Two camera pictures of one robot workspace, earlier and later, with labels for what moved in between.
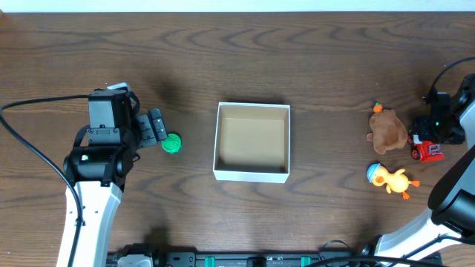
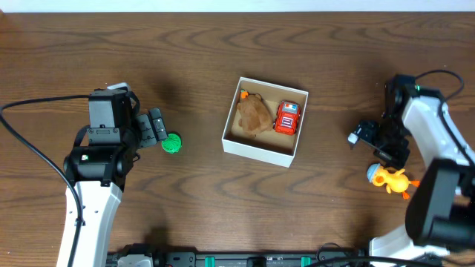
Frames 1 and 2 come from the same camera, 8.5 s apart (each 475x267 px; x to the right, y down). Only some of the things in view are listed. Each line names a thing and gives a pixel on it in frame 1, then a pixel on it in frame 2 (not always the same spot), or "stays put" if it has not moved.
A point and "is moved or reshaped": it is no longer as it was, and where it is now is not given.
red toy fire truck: x=425 y=150 is moved or reshaped
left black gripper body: x=149 y=128 stays put
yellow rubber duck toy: x=395 y=182 stays put
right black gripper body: x=445 y=128 to x=390 y=143
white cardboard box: x=252 y=142 to x=268 y=146
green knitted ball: x=172 y=144 stays put
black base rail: x=260 y=259 stays put
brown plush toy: x=388 y=131 is moved or reshaped
